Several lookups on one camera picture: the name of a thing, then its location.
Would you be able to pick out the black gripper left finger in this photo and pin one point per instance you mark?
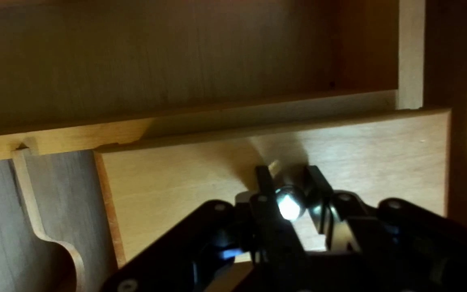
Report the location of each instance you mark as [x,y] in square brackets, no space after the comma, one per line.
[202,248]

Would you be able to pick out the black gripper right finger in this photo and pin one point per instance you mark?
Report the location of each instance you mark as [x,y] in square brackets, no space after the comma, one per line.
[417,248]

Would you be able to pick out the small wooden drawer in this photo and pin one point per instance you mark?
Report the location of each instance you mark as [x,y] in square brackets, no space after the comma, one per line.
[179,183]

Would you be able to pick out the wooden roll-top desk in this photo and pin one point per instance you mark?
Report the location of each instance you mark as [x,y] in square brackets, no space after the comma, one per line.
[163,58]

